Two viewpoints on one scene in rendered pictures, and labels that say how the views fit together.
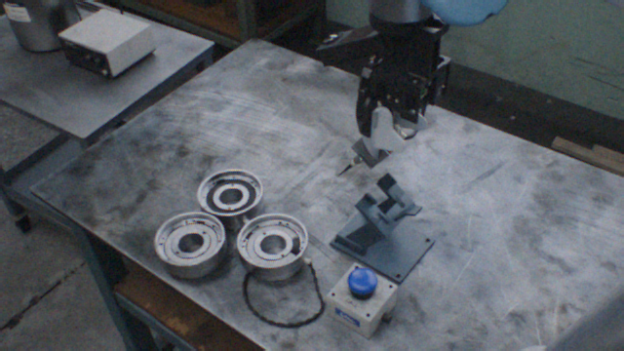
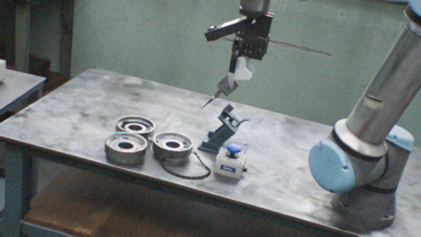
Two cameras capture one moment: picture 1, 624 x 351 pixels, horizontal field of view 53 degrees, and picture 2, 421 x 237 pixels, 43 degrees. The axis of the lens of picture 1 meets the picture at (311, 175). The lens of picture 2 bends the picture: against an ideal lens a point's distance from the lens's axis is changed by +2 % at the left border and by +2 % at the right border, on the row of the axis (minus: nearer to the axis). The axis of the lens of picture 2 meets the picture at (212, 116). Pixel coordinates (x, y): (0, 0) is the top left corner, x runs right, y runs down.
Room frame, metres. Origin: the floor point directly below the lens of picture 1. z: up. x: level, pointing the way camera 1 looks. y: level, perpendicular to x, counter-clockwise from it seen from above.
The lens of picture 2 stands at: (-0.50, 0.59, 1.47)
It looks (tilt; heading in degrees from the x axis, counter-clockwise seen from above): 24 degrees down; 330
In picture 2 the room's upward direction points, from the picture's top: 11 degrees clockwise
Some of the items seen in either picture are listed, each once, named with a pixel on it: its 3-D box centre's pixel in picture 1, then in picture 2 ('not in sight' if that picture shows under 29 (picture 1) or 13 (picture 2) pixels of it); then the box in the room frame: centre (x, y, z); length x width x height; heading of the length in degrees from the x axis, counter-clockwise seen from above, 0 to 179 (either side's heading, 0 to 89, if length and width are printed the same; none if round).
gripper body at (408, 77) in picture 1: (404, 59); (251, 33); (0.61, -0.11, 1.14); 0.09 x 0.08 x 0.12; 50
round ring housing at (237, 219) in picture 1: (231, 200); (135, 130); (0.71, 0.13, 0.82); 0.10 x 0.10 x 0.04
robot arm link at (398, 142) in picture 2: not in sight; (380, 151); (0.28, -0.31, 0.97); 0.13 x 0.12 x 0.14; 103
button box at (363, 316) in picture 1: (365, 301); (232, 162); (0.50, -0.06, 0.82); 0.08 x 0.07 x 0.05; 51
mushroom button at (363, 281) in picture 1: (362, 288); (232, 153); (0.50, -0.06, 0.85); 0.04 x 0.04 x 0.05
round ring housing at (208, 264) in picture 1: (191, 246); (125, 148); (0.62, 0.19, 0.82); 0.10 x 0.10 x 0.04
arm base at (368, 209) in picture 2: not in sight; (368, 192); (0.28, -0.32, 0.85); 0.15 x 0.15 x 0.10
